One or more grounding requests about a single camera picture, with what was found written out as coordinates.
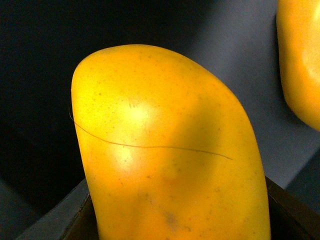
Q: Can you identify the yellow mango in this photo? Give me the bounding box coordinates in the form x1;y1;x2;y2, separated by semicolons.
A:
276;0;320;130
71;44;271;240

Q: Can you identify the black produce display tray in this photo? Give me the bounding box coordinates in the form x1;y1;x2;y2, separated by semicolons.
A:
18;178;320;240

